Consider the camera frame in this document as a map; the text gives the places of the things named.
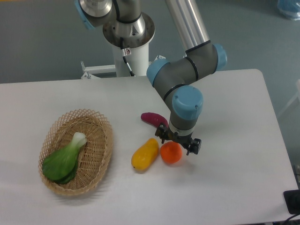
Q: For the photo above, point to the yellow mango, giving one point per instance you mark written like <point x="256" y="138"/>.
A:
<point x="143" y="158"/>

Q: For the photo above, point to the green bok choy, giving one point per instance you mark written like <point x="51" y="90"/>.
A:
<point x="60" y="166"/>

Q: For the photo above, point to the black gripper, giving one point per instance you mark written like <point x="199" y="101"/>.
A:
<point x="183" y="137"/>

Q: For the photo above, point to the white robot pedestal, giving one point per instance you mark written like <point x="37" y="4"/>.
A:
<point x="137" y="60"/>

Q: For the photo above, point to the orange fruit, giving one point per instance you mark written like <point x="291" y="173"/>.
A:
<point x="171" y="152"/>

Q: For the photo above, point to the blue plastic bag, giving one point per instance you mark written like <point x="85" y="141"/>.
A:
<point x="289" y="8"/>

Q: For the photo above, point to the black device at edge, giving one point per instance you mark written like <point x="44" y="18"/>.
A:
<point x="292" y="200"/>

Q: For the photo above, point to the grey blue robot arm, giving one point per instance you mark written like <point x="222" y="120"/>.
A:
<point x="129" y="31"/>

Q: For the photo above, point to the woven wicker basket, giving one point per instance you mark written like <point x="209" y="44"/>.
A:
<point x="94" y="156"/>

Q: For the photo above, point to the purple sweet potato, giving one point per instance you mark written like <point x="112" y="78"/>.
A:
<point x="154" y="119"/>

